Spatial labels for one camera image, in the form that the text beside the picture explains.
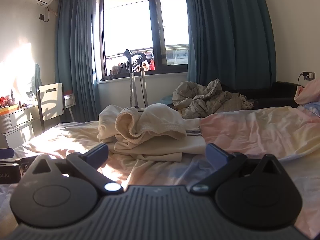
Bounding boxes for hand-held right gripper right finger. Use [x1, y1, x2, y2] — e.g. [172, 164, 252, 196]
[190, 143, 288, 194]

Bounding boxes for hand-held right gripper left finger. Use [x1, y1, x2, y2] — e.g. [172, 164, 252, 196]
[22, 144, 124, 194]

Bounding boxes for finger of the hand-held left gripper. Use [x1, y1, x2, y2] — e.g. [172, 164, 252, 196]
[0, 148, 14, 159]

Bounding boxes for cream knitted garment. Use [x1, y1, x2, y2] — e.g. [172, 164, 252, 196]
[114, 103, 187, 141]

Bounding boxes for white dressing table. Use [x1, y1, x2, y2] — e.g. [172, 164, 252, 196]
[0, 103, 40, 135]

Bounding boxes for bed with pastel sheet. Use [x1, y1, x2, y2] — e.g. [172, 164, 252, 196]
[0, 105, 320, 240]

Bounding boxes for red flowers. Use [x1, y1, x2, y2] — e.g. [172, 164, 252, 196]
[0, 95, 17, 108]

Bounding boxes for grey crumpled quilt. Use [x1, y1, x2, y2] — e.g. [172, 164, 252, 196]
[172, 78, 254, 119]

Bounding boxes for white folded garment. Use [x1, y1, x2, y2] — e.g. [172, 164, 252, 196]
[97, 104, 207, 162]

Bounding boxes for small white box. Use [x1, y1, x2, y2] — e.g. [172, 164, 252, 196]
[63, 93, 76, 107]

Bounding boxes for white backed chair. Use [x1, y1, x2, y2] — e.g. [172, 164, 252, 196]
[36, 81, 67, 132]

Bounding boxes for garment steamer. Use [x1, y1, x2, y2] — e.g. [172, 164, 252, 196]
[122, 48, 154, 110]

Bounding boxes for green hanging cloth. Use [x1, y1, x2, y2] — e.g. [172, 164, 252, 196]
[33, 63, 43, 91]

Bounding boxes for black sofa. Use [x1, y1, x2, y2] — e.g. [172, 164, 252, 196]
[225, 81, 300, 109]

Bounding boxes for clutter outside window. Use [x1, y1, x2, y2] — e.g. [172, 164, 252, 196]
[106, 57, 156, 76]

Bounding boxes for blue curtain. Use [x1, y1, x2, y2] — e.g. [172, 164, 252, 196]
[182, 0, 277, 87]
[54, 0, 103, 123]

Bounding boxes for blue patterned pillow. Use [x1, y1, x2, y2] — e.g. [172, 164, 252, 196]
[299, 102, 320, 117]

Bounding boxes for pink pillow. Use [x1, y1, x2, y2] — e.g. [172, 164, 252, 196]
[294, 79, 320, 106]

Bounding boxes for dark framed window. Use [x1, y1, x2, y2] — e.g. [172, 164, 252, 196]
[92, 0, 191, 80]

